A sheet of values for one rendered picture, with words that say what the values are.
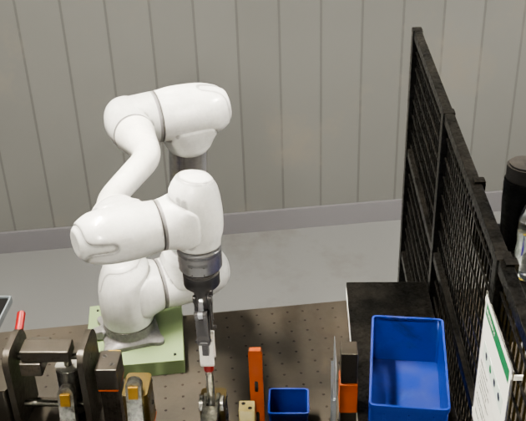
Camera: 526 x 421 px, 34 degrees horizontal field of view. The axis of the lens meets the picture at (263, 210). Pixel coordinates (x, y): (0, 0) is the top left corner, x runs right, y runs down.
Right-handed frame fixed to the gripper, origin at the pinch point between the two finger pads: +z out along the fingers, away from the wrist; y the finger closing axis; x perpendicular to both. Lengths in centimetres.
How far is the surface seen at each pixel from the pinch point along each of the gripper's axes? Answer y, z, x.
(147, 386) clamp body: -4.6, 14.2, -15.1
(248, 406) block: 1.3, 15.0, 8.3
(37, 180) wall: -233, 74, -113
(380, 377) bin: -12.1, 17.9, 38.4
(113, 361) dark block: -7.2, 9.1, -22.7
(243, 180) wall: -249, 83, -11
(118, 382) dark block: -4.4, 13.2, -21.7
